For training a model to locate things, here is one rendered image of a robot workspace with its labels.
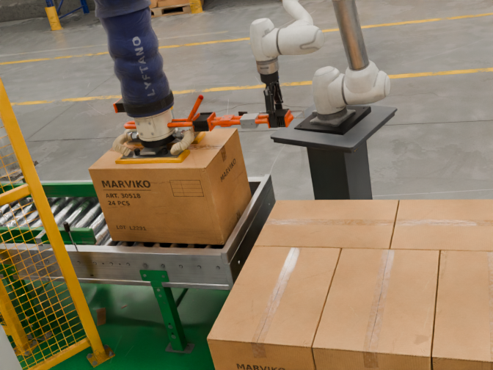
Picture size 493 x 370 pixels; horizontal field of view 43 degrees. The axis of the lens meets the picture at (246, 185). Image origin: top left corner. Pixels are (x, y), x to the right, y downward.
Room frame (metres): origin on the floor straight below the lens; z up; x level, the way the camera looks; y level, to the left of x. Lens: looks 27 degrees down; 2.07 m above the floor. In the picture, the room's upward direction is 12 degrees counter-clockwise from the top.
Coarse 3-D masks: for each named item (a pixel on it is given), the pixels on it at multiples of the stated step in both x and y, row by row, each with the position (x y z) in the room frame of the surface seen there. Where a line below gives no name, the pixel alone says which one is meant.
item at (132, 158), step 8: (136, 152) 2.64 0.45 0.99; (160, 152) 2.63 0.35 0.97; (168, 152) 2.61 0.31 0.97; (184, 152) 2.58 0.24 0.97; (120, 160) 2.64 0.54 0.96; (128, 160) 2.62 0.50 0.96; (136, 160) 2.61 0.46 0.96; (144, 160) 2.59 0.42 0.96; (152, 160) 2.57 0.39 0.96; (160, 160) 2.55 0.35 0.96; (168, 160) 2.54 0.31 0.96; (176, 160) 2.52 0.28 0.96
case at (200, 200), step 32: (224, 128) 2.80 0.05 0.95; (192, 160) 2.51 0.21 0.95; (224, 160) 2.59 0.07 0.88; (96, 192) 2.66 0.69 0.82; (128, 192) 2.59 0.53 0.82; (160, 192) 2.52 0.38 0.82; (192, 192) 2.45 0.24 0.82; (224, 192) 2.52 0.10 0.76; (128, 224) 2.61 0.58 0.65; (160, 224) 2.54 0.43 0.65; (192, 224) 2.47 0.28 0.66; (224, 224) 2.46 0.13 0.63
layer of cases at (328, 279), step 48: (288, 240) 2.35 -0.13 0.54; (336, 240) 2.28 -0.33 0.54; (384, 240) 2.20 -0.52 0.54; (432, 240) 2.13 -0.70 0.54; (480, 240) 2.06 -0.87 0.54; (240, 288) 2.08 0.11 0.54; (288, 288) 2.02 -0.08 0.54; (336, 288) 1.95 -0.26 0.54; (384, 288) 1.89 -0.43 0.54; (432, 288) 1.84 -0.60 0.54; (480, 288) 1.78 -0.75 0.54; (240, 336) 1.79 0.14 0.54; (288, 336) 1.74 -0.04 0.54; (336, 336) 1.69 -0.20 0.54; (384, 336) 1.64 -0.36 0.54; (432, 336) 1.60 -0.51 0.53; (480, 336) 1.55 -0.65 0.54
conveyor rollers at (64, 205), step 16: (16, 208) 3.27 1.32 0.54; (32, 208) 3.25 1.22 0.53; (64, 208) 3.12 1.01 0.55; (80, 208) 3.09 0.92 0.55; (96, 208) 3.06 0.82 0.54; (0, 224) 3.13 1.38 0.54; (16, 224) 3.11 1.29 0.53; (32, 224) 3.09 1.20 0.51; (80, 224) 2.91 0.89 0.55; (96, 224) 2.88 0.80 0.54; (96, 240) 2.71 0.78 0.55
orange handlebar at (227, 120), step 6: (174, 120) 2.68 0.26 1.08; (180, 120) 2.67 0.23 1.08; (216, 120) 2.56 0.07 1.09; (222, 120) 2.54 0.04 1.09; (228, 120) 2.53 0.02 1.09; (234, 120) 2.52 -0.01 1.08; (258, 120) 2.47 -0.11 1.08; (264, 120) 2.46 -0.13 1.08; (288, 120) 2.42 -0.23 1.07; (126, 126) 2.74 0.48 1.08; (132, 126) 2.73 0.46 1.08; (168, 126) 2.65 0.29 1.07; (174, 126) 2.64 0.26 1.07; (180, 126) 2.63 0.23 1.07; (186, 126) 2.62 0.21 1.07; (222, 126) 2.54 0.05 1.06; (228, 126) 2.53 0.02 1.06
